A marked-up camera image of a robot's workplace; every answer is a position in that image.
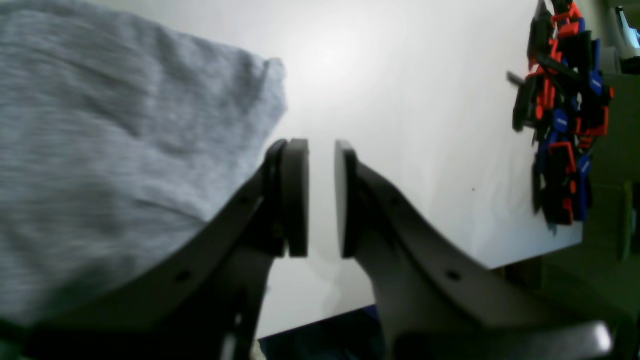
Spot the grey T-shirt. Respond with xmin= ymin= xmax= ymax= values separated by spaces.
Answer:
xmin=0 ymin=0 xmax=286 ymax=327

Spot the red blue black clip pile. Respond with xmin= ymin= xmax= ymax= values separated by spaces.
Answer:
xmin=507 ymin=0 xmax=615 ymax=229

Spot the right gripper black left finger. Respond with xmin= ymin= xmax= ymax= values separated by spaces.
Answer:
xmin=30 ymin=139 xmax=309 ymax=360

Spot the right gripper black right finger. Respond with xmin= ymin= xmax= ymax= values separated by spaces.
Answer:
xmin=334 ymin=140 xmax=613 ymax=360

